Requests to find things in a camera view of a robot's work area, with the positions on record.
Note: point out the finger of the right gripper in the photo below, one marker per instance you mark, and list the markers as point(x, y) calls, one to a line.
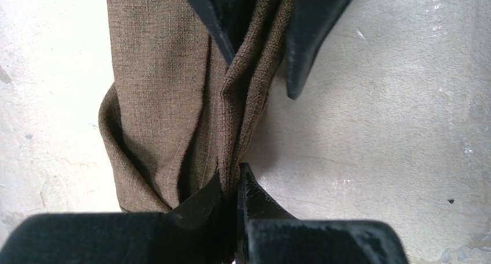
point(227, 22)
point(310, 23)

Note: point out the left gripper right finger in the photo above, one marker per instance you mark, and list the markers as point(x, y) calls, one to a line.
point(267, 233)

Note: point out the brown cloth napkin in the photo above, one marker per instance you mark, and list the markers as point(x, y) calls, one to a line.
point(177, 113)

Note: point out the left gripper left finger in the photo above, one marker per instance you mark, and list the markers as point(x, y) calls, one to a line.
point(190, 233)

